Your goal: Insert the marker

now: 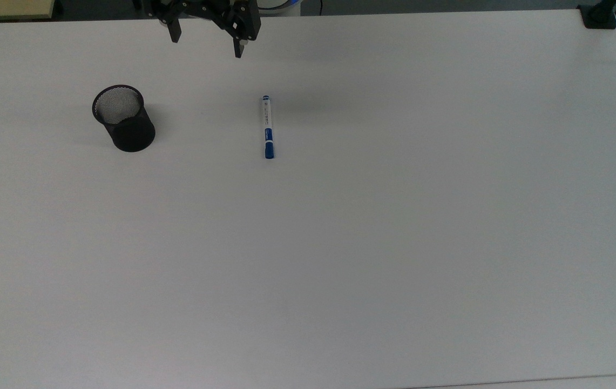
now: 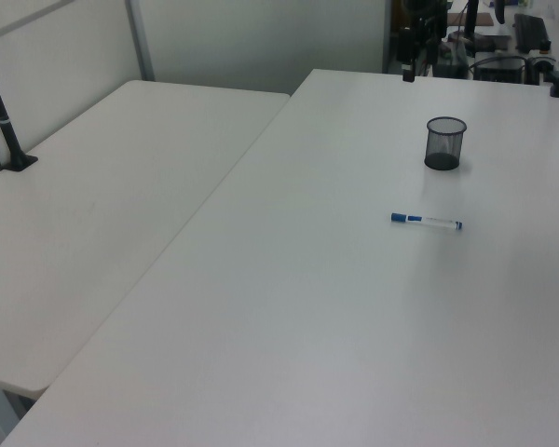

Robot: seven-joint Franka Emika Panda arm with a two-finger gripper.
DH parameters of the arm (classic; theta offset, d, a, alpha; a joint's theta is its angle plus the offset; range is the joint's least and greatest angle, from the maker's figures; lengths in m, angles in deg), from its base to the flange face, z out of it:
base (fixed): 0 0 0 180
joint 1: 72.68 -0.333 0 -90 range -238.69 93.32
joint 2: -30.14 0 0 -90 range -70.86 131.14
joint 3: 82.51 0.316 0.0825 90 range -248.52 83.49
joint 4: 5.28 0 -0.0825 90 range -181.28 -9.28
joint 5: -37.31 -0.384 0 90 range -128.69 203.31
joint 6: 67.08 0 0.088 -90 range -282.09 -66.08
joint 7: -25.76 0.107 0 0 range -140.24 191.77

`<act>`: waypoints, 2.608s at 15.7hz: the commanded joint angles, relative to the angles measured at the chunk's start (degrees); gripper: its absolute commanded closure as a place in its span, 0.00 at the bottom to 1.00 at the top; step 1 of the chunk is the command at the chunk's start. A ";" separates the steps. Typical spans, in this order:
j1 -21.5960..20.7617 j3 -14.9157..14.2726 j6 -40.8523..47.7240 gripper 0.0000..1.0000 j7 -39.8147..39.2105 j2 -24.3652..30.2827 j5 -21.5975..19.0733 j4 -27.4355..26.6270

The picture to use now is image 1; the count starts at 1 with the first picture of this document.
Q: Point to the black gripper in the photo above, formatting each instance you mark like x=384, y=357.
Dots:
x=200, y=9

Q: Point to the blue and white marker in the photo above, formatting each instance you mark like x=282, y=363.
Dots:
x=268, y=127

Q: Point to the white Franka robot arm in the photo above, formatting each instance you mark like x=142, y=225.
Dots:
x=281, y=5

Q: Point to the black mesh pen cup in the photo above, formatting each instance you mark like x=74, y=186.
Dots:
x=127, y=127

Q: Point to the yellow board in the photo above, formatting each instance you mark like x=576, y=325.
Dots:
x=5, y=8

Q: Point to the black table clamp mount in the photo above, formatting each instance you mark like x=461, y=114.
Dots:
x=598, y=17

